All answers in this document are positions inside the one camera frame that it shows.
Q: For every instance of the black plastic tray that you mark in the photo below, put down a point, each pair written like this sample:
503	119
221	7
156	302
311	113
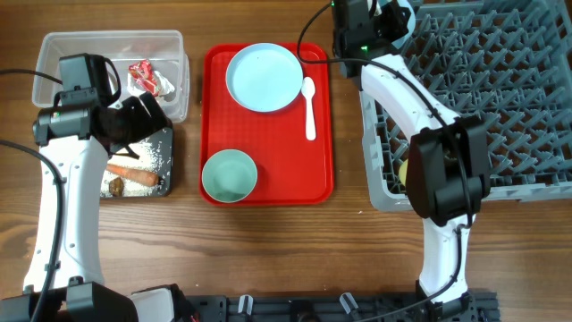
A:
165	156

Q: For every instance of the white tissue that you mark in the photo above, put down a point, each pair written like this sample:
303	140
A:
165	87

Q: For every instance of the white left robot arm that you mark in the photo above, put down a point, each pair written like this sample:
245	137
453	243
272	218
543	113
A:
76	138

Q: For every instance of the mint green bowl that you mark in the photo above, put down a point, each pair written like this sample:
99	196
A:
229	176

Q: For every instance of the clear plastic bin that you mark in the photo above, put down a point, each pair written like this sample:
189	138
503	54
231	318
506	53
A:
163	48

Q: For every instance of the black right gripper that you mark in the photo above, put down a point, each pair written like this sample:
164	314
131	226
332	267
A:
395	27

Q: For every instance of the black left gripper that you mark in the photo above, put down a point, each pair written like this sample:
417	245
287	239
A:
144	125

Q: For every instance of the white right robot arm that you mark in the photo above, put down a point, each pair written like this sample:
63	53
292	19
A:
446	174

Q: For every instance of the carrot piece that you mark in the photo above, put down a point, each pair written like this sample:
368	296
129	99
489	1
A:
142	177

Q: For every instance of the yellow plastic cup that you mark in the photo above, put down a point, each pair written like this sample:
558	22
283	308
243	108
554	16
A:
403	172

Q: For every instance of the cooked white rice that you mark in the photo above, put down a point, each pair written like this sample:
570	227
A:
152	156

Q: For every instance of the brown food scrap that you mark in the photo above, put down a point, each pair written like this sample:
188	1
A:
116	187

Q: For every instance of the red snack wrapper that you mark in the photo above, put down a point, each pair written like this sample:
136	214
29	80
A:
141	78

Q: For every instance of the red serving tray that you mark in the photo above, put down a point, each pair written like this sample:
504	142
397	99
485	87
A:
291	169

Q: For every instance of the grey dishwasher rack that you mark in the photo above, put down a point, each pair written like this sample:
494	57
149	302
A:
509	63

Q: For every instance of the light blue rice bowl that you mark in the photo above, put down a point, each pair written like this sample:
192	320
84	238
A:
411	23

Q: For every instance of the light blue plate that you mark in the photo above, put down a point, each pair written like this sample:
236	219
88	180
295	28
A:
264	77

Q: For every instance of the white plastic spoon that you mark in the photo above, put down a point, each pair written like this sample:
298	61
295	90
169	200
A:
308	92

